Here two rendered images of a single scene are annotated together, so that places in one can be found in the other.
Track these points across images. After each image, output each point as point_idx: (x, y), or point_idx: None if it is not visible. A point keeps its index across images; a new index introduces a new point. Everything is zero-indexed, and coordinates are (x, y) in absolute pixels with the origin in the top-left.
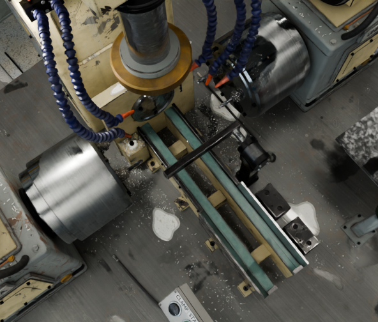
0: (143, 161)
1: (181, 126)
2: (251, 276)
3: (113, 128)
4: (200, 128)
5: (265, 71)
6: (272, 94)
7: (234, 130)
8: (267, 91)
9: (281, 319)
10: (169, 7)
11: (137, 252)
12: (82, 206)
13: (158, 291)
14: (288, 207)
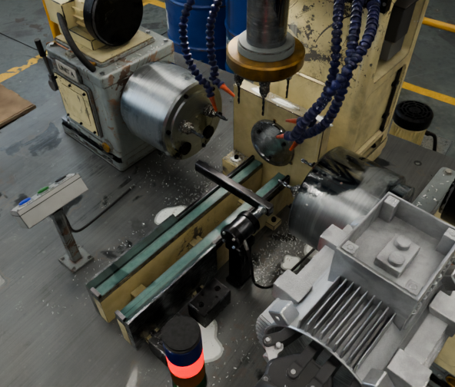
0: None
1: (267, 187)
2: (110, 269)
3: (208, 81)
4: (284, 226)
5: (324, 186)
6: (309, 216)
7: (261, 205)
8: (307, 203)
9: (76, 339)
10: (357, 96)
11: (140, 201)
12: (144, 95)
13: (104, 223)
14: (203, 314)
